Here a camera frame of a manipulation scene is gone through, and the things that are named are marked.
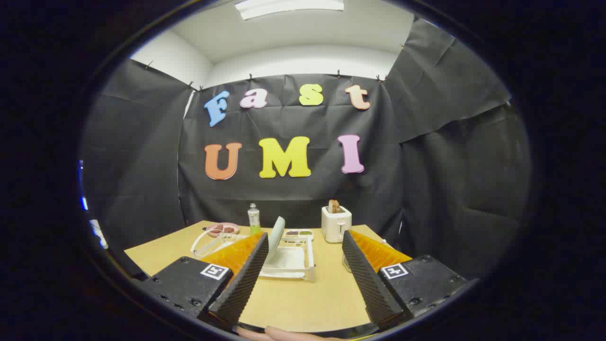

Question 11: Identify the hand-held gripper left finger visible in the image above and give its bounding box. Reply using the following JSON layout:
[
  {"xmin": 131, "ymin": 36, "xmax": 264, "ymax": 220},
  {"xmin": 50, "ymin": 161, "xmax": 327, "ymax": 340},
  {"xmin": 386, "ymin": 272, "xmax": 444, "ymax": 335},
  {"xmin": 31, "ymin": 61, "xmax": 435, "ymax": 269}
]
[{"xmin": 137, "ymin": 231, "xmax": 269, "ymax": 331}]

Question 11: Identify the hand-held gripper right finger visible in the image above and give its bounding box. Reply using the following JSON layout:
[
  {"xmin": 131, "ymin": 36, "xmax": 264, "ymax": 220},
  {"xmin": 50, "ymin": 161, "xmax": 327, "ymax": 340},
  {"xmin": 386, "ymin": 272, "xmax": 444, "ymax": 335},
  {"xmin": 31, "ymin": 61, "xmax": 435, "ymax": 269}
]
[{"xmin": 342, "ymin": 230, "xmax": 479, "ymax": 330}]

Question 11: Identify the white dish rack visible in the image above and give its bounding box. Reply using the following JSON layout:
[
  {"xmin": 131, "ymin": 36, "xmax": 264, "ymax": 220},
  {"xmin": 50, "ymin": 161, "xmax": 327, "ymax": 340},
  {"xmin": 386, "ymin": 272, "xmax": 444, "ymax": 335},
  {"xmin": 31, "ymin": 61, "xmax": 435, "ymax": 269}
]
[{"xmin": 191, "ymin": 228, "xmax": 316, "ymax": 283}]

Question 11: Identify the pale green plate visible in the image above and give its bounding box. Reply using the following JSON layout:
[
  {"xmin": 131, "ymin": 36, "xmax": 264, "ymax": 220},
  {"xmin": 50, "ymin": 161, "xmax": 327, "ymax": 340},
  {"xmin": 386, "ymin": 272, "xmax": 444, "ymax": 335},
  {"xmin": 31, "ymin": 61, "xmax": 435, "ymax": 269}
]
[{"xmin": 265, "ymin": 216, "xmax": 286, "ymax": 264}]

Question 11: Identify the pink plate with food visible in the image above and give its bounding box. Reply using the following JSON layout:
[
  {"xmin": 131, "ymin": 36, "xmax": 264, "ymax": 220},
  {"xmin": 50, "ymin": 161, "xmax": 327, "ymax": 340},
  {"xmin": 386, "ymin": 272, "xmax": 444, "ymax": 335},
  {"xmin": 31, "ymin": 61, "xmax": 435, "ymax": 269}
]
[{"xmin": 206, "ymin": 222, "xmax": 240, "ymax": 238}]

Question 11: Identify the green dish soap bottle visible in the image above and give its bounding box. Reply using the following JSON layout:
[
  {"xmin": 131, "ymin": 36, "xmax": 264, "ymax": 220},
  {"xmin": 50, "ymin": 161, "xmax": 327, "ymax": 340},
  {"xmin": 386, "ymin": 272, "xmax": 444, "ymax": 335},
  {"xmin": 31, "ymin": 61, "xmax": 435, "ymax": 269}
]
[{"xmin": 248, "ymin": 203, "xmax": 262, "ymax": 235}]

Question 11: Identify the white toaster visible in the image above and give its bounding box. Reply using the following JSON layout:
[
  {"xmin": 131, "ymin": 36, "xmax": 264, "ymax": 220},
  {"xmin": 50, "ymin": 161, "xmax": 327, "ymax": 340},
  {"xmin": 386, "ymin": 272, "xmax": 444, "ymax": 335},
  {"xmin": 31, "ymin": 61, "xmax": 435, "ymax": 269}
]
[{"xmin": 321, "ymin": 206, "xmax": 352, "ymax": 243}]

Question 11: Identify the black backdrop cloth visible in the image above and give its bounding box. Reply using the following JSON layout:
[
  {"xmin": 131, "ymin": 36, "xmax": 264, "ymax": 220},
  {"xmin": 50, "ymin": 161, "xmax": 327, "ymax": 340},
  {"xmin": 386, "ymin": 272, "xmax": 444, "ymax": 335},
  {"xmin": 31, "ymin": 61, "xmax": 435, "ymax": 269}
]
[{"xmin": 80, "ymin": 17, "xmax": 533, "ymax": 280}]

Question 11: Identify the white device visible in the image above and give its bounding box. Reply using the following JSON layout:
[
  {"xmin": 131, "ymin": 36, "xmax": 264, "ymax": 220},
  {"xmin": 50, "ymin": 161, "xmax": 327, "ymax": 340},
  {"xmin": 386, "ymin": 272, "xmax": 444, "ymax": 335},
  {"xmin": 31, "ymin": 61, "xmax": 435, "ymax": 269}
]
[{"xmin": 90, "ymin": 219, "xmax": 109, "ymax": 250}]

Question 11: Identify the computer monitor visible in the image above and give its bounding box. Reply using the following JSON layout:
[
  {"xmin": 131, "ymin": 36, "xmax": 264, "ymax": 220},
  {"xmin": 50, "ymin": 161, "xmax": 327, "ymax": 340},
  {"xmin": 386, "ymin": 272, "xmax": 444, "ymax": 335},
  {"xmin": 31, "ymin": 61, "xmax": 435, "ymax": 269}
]
[{"xmin": 78, "ymin": 160, "xmax": 89, "ymax": 212}]

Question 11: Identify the ceiling light panel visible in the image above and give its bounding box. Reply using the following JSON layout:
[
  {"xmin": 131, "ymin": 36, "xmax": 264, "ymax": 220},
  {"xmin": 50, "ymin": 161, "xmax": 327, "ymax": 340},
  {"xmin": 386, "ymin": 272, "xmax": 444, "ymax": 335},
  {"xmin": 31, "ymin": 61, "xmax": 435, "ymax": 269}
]
[{"xmin": 234, "ymin": 0, "xmax": 345, "ymax": 20}]

